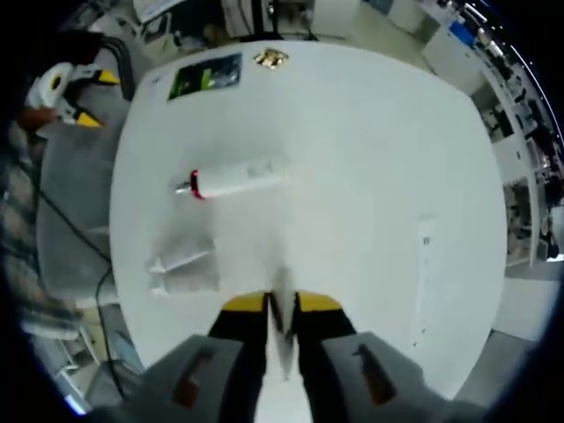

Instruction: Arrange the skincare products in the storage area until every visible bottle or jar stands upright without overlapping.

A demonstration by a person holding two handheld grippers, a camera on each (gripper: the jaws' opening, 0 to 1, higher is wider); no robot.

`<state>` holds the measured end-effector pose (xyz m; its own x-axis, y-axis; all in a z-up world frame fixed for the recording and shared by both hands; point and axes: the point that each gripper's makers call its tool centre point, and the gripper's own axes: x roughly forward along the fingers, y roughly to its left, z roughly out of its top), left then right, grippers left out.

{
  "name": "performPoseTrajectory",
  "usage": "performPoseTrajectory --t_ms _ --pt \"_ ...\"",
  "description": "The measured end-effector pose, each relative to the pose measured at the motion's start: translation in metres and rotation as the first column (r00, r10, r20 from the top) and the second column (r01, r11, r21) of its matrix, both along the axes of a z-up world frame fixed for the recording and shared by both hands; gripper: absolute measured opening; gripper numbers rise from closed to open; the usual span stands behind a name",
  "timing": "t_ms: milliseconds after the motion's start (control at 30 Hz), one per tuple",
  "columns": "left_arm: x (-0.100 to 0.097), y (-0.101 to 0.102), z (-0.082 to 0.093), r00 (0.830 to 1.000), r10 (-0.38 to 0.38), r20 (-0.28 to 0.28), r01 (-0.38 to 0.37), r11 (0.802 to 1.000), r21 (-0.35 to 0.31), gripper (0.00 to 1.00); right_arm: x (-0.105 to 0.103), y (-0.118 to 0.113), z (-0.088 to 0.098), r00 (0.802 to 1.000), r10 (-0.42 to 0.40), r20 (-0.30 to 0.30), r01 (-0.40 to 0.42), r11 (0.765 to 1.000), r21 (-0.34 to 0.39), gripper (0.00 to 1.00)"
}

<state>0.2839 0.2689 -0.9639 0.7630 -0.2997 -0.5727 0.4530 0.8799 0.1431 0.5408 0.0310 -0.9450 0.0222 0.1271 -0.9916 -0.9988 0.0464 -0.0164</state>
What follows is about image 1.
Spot green and dark pamphlet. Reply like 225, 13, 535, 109
166, 51, 244, 103

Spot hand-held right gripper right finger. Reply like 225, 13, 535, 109
293, 290, 431, 423

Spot row of white counters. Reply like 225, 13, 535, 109
422, 12, 564, 270

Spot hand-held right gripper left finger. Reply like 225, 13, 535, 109
147, 291, 271, 423

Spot person's left hand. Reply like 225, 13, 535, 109
16, 107, 62, 134

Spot white pump skincare bottle red collar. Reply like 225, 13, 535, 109
170, 159, 291, 203

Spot white skincare bottle red square label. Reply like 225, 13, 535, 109
146, 233, 220, 297

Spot blue box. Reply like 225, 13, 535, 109
448, 19, 480, 46

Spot plain white skincare tube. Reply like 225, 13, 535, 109
263, 263, 301, 385

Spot gold foil packet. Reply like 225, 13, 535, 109
252, 48, 291, 71

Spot black floor cable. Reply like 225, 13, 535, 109
17, 160, 130, 397

